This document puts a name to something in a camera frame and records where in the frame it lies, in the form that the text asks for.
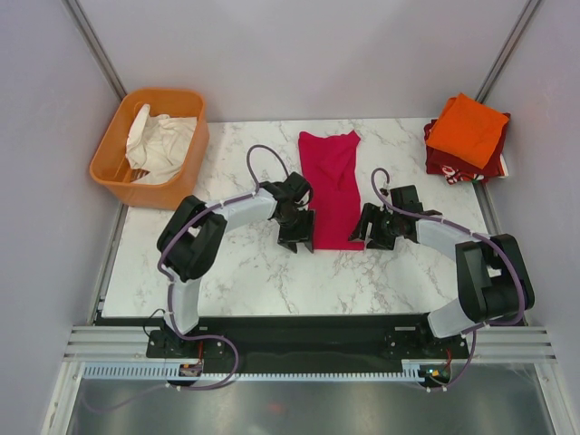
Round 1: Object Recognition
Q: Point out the aluminium frame rail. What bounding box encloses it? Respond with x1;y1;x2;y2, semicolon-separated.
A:
63;326;556;363

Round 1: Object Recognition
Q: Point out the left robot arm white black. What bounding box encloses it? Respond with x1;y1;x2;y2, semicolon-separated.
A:
157;172;315;356

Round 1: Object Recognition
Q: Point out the orange folded t shirt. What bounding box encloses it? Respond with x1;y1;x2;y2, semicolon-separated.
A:
426;93;509;169

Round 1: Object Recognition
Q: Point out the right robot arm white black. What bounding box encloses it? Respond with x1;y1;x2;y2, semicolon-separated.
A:
349;185;536;357

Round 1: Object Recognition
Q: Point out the magenta pink t shirt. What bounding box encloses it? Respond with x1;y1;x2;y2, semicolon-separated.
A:
298;131;364;251

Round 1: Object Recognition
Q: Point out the orange plastic basket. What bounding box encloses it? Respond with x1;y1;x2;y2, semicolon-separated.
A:
90;88;209;210

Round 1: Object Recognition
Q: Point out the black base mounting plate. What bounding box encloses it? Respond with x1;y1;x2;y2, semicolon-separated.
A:
146;314;469;373

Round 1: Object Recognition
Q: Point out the left corner metal post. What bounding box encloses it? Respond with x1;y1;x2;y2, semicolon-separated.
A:
62;0;127;101

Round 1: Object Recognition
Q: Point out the white slotted cable duct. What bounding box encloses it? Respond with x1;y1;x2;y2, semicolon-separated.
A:
82;362;448;382

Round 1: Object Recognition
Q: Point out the corner metal post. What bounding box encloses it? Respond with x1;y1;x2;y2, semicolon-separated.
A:
475;0;544;103
62;0;127;101

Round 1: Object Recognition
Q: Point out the dark red folded t shirt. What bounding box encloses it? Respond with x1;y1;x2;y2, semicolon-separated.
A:
425;124;508;185

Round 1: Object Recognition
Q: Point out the white crumpled t shirt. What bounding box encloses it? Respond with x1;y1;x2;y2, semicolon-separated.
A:
125;104;198;185

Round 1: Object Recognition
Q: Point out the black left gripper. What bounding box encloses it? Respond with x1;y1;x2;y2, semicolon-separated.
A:
275;207;315;253

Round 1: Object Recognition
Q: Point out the right corner metal post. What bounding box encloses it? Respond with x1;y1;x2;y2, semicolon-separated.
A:
475;0;544;103

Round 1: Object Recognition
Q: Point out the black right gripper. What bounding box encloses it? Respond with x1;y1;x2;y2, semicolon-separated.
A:
347;202;401;251

